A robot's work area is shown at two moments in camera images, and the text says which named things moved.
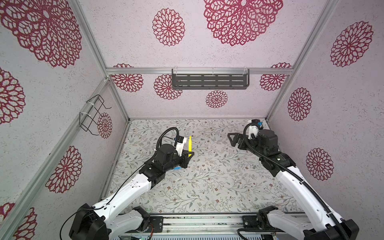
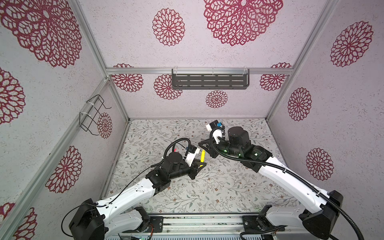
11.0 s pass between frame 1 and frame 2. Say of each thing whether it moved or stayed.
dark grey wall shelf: stayed
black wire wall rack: stayed
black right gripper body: moved
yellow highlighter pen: moved
